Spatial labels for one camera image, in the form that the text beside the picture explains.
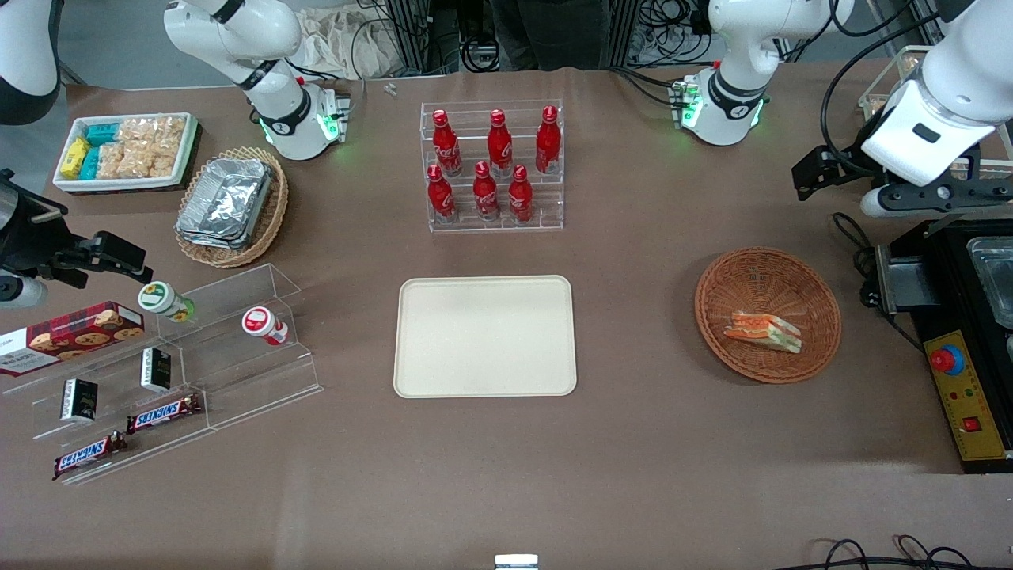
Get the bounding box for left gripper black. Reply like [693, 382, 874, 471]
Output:
[792, 145, 1013, 217]

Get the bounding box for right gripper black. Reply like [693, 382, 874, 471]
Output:
[0, 168, 153, 291]

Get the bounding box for brown round wicker basket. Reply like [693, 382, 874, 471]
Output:
[694, 247, 843, 386]

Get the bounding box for triangular sandwich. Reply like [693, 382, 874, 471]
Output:
[723, 310, 803, 355]

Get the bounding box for light wicker oval basket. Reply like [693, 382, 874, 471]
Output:
[173, 146, 290, 269]

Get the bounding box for beige plastic tray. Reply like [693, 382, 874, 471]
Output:
[393, 275, 579, 399]

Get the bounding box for red tartan cookie box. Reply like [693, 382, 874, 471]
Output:
[0, 300, 146, 378]

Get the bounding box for green lid white jar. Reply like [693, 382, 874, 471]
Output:
[138, 281, 196, 323]

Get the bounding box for yellow snack packet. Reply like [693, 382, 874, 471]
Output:
[61, 138, 90, 180]

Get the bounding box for small black box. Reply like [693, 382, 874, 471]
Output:
[140, 346, 173, 395]
[61, 378, 100, 423]

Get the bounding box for stacked aluminium foil containers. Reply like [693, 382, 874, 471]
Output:
[175, 157, 275, 251]

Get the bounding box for white rectangular snack bin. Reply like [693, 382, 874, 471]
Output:
[53, 112, 198, 194]

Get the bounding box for Snickers chocolate bar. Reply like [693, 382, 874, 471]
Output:
[52, 431, 128, 481]
[126, 393, 204, 435]

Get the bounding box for red lid white jar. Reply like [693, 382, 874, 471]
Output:
[241, 306, 290, 347]

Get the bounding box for clear acrylic step shelf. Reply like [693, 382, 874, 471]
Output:
[0, 262, 324, 486]

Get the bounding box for black machine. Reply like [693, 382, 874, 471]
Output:
[874, 217, 1013, 475]

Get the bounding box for steel pan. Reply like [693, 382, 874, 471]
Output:
[966, 235, 1013, 330]

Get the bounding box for red emergency stop button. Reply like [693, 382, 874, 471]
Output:
[929, 344, 967, 377]

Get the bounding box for red cola bottle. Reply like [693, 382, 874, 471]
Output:
[535, 104, 563, 176]
[472, 161, 502, 222]
[431, 109, 463, 177]
[486, 109, 514, 177]
[507, 164, 535, 224]

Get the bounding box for yellow control panel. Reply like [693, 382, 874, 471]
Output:
[924, 330, 1008, 462]

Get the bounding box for clear acrylic bottle rack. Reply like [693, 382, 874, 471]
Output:
[419, 98, 565, 234]

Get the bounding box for person dark trousers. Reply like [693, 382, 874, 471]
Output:
[490, 0, 613, 73]

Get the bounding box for white cloth bag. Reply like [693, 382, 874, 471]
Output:
[296, 6, 413, 81]

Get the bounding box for red soda cans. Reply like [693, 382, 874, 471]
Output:
[427, 164, 458, 224]

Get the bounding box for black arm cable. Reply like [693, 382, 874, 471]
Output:
[820, 0, 950, 177]

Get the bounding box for black machine cable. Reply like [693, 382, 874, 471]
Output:
[831, 211, 925, 354]

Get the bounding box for black background cable bundle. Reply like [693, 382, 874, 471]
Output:
[632, 0, 715, 69]

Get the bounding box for black floor cables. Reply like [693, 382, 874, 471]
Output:
[799, 535, 1013, 570]

